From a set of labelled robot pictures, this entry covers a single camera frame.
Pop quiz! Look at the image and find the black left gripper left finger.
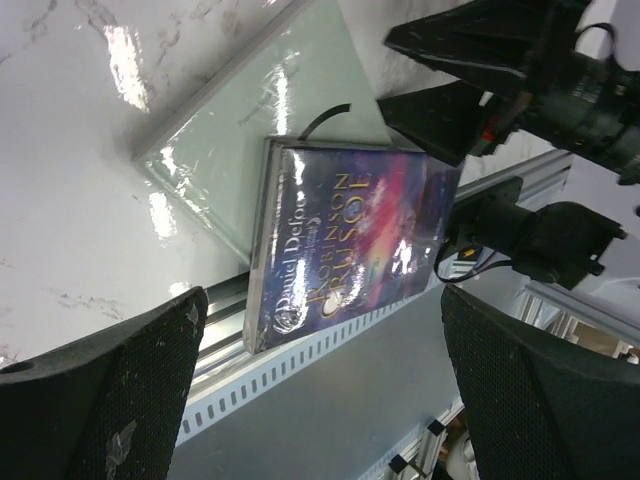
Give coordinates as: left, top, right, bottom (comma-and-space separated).
1, 287, 208, 479

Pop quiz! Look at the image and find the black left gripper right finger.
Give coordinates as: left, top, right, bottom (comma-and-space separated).
441, 286, 639, 479

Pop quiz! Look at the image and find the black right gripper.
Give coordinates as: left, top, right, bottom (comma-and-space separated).
378, 1, 639, 175

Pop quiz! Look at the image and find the pale grey Great Gatsby book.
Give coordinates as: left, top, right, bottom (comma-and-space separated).
137, 1, 391, 261

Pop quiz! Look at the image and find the purple Robinson Crusoe book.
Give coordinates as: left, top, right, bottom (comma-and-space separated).
243, 137, 460, 354

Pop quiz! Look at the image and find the white slotted cable duct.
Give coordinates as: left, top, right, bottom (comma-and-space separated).
176, 296, 417, 445

